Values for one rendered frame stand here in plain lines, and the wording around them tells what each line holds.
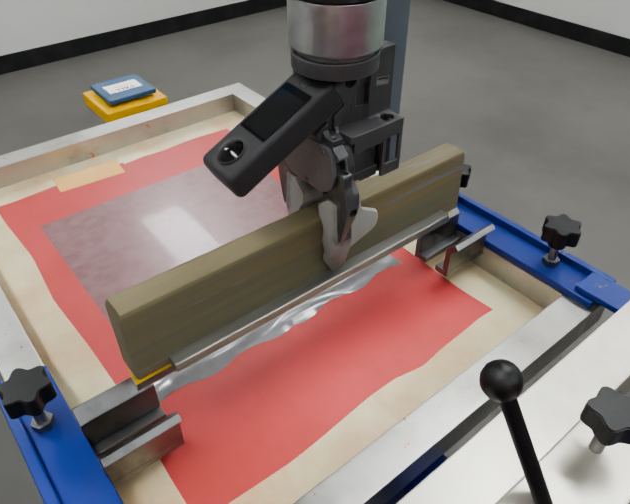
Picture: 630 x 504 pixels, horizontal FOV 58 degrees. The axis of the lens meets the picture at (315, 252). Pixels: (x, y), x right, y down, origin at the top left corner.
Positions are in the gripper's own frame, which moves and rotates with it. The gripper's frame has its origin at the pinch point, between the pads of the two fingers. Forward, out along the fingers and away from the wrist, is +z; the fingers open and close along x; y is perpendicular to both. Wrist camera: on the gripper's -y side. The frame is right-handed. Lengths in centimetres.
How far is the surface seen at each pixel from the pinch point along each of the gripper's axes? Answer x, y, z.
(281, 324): 4.4, -1.6, 13.2
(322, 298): 4.7, 5.0, 13.2
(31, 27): 367, 65, 87
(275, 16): 349, 242, 111
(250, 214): 25.4, 8.2, 13.6
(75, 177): 52, -8, 14
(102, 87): 79, 8, 12
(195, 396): 2.1, -14.5, 13.5
